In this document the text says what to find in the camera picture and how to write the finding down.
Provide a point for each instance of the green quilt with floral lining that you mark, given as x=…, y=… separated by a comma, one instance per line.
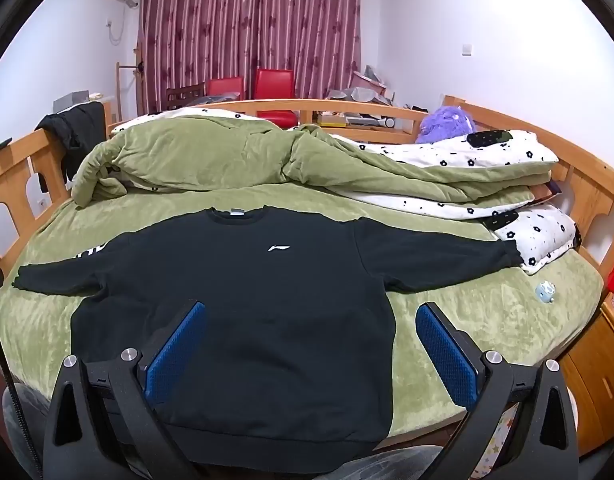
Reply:
x=197, y=155

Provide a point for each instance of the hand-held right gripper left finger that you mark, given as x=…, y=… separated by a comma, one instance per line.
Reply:
x=177, y=355

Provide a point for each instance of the dark wooden chair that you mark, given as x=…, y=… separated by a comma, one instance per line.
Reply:
x=184, y=94

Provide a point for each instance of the dark flat object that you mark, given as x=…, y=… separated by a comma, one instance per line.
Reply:
x=548, y=192

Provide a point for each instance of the black jacket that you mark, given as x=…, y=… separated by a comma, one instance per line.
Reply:
x=79, y=127

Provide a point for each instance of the dark red floral curtain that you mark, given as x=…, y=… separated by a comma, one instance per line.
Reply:
x=237, y=25

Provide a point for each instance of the white floral pillow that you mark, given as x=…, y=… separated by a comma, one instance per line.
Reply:
x=542, y=240

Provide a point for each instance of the green plush bed sheet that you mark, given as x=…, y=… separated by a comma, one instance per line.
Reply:
x=487, y=325

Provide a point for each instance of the small light blue toy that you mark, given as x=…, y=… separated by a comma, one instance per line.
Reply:
x=545, y=294

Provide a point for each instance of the purple plush toy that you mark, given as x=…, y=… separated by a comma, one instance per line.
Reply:
x=444, y=122

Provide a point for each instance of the pile of boxes and papers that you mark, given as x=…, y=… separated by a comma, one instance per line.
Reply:
x=367, y=95

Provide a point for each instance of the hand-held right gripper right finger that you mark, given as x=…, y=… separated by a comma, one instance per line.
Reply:
x=447, y=355

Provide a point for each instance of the wooden nightstand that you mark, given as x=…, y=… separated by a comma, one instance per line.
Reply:
x=602, y=385

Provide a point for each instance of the black sweatshirt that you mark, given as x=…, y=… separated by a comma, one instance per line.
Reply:
x=267, y=310

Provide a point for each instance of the wooden coat rack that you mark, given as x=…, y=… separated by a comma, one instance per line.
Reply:
x=119, y=90

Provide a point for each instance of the red chair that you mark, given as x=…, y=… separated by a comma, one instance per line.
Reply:
x=275, y=85
x=224, y=90

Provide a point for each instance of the star print cloth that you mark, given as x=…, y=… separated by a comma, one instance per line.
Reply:
x=504, y=430

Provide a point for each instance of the grey box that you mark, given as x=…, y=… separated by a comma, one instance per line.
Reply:
x=71, y=101

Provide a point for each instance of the wooden bed frame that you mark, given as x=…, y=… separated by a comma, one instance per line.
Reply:
x=17, y=160

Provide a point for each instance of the white wall switch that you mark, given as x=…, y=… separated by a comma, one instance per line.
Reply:
x=467, y=49

